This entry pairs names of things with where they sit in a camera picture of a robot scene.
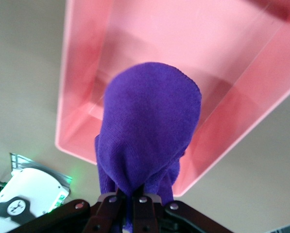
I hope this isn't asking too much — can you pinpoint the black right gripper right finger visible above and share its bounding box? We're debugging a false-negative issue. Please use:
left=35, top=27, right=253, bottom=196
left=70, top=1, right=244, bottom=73
left=132, top=184, right=234, bottom=233

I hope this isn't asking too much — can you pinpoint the purple cloth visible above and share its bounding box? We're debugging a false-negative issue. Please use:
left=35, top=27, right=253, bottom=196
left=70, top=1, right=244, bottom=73
left=94, top=61, right=203, bottom=230

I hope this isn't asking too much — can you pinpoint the pink plastic bin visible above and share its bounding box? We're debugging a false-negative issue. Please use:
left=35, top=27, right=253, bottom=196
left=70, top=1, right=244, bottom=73
left=54, top=0, right=290, bottom=198

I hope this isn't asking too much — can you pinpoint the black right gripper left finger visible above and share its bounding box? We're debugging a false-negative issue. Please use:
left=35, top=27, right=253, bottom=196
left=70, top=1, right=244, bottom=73
left=13, top=188, right=126, bottom=233

